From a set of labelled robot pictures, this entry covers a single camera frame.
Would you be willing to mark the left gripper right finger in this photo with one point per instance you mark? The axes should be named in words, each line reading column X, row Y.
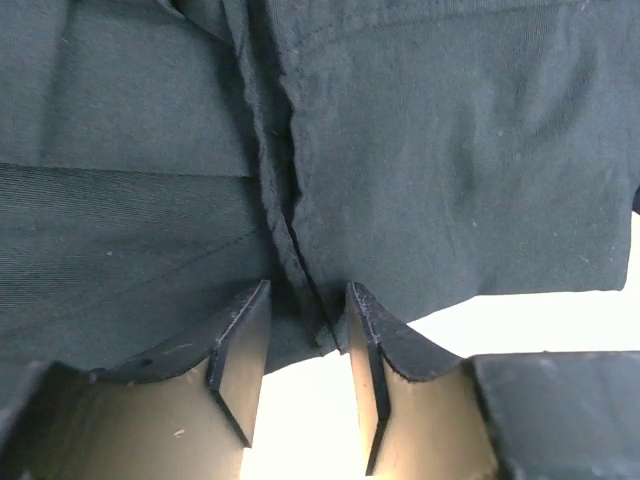
column 427, row 413

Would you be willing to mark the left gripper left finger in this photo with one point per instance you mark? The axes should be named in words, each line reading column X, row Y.
column 184, row 409

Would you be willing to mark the black long sleeve shirt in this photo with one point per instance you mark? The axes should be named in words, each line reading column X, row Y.
column 159, row 156

